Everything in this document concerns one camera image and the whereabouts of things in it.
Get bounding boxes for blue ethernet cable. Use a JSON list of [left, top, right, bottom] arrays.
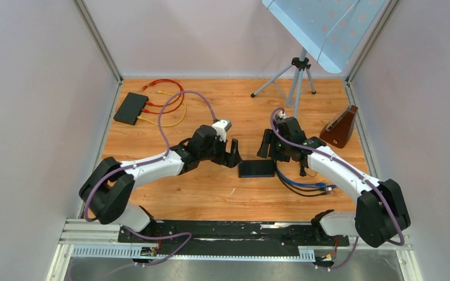
[[275, 170, 329, 189], [275, 167, 338, 191]]

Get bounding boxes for black network switch red cables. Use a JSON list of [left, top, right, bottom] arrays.
[[113, 92, 149, 126]]

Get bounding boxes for yellow ethernet cable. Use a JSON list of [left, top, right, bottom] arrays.
[[137, 89, 188, 129]]

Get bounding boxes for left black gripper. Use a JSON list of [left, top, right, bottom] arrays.
[[199, 134, 241, 167]]

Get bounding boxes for black power adapter with cord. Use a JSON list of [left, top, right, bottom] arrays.
[[299, 159, 318, 177]]

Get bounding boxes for light blue perforated panel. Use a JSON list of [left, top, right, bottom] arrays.
[[262, 0, 388, 74]]

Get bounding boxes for brown wooden metronome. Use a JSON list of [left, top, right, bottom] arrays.
[[319, 105, 359, 149]]

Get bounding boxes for black network switch blue cables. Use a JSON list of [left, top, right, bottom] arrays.
[[237, 159, 277, 179]]

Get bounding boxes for red ethernet cable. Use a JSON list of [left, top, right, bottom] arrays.
[[139, 78, 185, 115]]

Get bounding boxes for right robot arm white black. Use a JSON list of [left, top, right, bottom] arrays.
[[257, 112, 411, 248]]

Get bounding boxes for grey tripod stand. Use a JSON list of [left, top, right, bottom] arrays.
[[250, 47, 317, 117]]

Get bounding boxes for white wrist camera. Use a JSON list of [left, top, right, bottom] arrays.
[[276, 111, 288, 120], [212, 119, 232, 142]]

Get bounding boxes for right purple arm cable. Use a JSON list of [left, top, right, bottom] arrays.
[[269, 107, 406, 272]]

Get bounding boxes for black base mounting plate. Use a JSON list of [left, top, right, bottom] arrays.
[[118, 219, 350, 258]]

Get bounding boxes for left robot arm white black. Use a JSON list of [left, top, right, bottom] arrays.
[[79, 119, 242, 242]]

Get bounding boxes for aluminium frame rail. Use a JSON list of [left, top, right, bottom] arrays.
[[58, 219, 423, 280]]

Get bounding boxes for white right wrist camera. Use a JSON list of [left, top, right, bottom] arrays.
[[276, 111, 288, 120]]

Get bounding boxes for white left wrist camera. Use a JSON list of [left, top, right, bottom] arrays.
[[212, 119, 232, 142]]

